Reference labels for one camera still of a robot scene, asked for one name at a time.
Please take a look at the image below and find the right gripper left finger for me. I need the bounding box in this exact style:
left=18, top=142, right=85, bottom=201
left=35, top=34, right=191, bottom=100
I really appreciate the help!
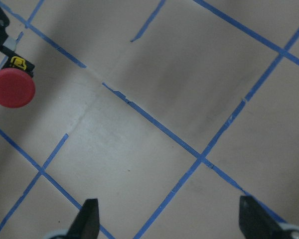
left=65, top=199, right=100, bottom=239

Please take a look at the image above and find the red emergency stop button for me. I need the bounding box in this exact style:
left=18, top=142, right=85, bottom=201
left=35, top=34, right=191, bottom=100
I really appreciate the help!
left=0, top=55, right=35, bottom=108

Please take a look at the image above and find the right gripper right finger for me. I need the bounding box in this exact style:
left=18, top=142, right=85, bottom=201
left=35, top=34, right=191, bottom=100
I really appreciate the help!
left=239, top=196, right=287, bottom=239

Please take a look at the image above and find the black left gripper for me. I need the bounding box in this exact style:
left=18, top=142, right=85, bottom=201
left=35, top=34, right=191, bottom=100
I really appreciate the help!
left=0, top=7, right=22, bottom=67

